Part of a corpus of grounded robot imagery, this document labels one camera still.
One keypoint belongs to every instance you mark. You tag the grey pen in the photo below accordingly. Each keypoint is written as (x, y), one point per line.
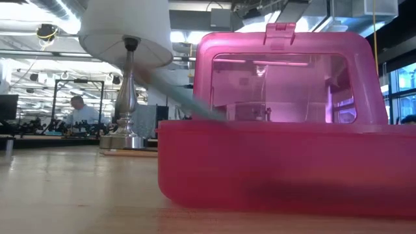
(182, 97)

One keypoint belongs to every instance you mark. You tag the pink plastic supply box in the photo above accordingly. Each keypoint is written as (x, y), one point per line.
(276, 169)

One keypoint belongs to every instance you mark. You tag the yellow pencil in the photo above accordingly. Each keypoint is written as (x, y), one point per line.
(130, 153)

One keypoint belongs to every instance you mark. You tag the small black robot arm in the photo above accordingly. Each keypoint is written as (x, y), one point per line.
(31, 125)
(61, 126)

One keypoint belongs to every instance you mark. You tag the grey ceiling box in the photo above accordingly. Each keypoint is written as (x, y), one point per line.
(221, 18)

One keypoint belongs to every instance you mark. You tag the black cabinet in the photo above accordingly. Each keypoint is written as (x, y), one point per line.
(162, 117)

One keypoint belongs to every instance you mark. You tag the grey partition panel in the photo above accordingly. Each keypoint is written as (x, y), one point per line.
(144, 120)

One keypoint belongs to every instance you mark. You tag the person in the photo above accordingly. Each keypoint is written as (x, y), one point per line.
(409, 120)
(84, 113)

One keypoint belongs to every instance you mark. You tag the white shade silver table lamp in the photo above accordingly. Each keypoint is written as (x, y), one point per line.
(126, 19)

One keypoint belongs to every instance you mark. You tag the black monitor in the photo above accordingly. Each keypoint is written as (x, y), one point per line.
(8, 107)

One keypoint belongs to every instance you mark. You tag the black frame stand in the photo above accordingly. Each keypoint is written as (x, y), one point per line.
(78, 81)

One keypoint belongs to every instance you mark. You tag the black aluminium table frame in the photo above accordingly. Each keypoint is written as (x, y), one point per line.
(48, 143)

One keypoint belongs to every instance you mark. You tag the black ceiling camera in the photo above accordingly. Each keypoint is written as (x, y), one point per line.
(46, 31)

